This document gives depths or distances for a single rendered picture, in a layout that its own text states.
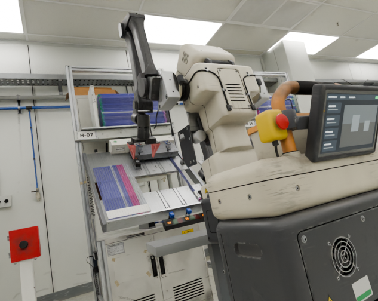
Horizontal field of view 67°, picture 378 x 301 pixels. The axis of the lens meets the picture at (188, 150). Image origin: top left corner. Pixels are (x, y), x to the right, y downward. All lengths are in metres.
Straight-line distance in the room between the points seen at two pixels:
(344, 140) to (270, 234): 0.30
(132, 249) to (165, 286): 0.32
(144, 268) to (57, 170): 1.96
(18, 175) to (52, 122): 0.70
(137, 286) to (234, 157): 1.20
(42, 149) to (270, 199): 3.23
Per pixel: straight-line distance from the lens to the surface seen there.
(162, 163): 2.08
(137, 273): 1.97
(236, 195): 0.68
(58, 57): 4.10
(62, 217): 3.54
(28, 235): 1.71
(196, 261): 2.11
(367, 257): 0.82
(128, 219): 1.61
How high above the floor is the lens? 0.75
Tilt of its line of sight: 10 degrees up
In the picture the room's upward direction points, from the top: 11 degrees counter-clockwise
